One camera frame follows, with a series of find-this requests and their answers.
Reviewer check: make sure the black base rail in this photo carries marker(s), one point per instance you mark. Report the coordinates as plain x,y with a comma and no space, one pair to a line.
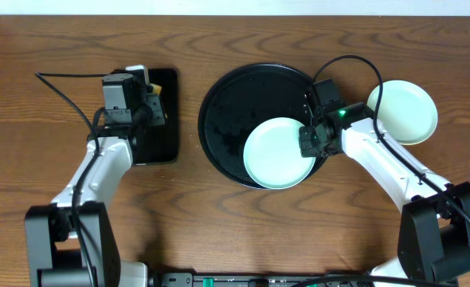
189,279

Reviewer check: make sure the round black tray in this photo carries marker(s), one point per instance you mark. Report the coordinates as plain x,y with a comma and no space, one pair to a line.
239,102

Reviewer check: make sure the light blue plate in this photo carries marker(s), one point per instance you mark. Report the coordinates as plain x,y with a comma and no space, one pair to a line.
406,108
272,155

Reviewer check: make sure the green yellow sponge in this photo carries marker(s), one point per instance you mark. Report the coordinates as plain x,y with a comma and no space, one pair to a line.
156,89

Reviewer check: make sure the light blue plate back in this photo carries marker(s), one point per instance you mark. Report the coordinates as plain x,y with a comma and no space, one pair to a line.
272,155

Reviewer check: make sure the yellow plate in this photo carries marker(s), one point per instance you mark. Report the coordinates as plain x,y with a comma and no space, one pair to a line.
411,139

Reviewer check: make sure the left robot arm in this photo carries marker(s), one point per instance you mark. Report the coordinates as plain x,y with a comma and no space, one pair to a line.
70,242

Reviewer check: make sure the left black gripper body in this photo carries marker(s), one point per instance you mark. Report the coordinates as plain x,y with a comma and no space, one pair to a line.
155,104

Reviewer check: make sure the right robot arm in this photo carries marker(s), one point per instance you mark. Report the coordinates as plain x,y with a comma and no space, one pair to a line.
434,235

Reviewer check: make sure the black rectangular tray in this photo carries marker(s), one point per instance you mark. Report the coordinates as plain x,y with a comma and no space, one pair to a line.
168,79

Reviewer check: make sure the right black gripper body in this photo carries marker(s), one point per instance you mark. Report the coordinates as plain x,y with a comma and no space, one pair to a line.
307,142

